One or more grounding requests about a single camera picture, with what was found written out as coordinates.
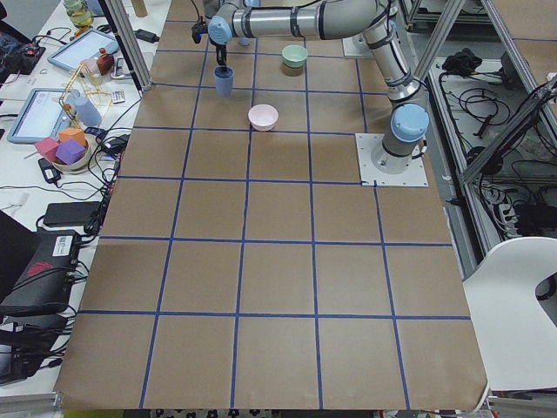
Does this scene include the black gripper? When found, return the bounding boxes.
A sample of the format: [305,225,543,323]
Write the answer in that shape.
[191,17,230,73]

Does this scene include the mint green bowl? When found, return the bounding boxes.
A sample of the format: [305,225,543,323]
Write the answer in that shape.
[281,44,308,69]

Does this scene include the cardboard tube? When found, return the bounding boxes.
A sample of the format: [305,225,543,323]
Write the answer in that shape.
[131,0,148,18]

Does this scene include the light blue cup on desk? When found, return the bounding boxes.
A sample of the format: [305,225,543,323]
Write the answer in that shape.
[75,97,102,127]

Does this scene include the blue cup near arm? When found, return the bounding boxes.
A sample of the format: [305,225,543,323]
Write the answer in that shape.
[238,37,251,46]

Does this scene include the bowl of foam cubes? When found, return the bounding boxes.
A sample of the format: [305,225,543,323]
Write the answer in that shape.
[35,127,92,173]

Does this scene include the teach pendant tablet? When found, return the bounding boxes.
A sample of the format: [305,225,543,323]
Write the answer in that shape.
[47,29,119,71]
[7,88,71,144]

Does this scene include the aluminium frame post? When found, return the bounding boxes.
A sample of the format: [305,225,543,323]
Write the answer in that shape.
[99,0,152,92]

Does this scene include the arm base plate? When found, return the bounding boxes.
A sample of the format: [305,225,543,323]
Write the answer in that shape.
[342,35,373,59]
[355,133,428,187]

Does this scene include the pink bowl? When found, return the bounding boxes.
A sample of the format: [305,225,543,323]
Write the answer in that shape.
[248,104,279,131]

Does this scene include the black power adapter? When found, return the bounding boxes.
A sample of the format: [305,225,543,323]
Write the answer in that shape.
[134,29,159,44]

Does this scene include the brown glass bottle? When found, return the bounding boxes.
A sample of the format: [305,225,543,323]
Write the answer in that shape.
[97,48,115,76]

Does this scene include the teach pendant tablet far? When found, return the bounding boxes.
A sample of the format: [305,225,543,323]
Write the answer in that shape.
[47,29,119,71]

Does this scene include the white chair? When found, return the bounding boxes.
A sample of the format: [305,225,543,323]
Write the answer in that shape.
[464,237,556,391]

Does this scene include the gold wire rack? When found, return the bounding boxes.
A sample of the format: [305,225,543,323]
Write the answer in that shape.
[58,62,111,127]

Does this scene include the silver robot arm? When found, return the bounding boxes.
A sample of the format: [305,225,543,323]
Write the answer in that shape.
[191,0,430,174]

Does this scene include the teach pendant tablet near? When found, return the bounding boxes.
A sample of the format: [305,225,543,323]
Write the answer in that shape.
[7,88,71,144]

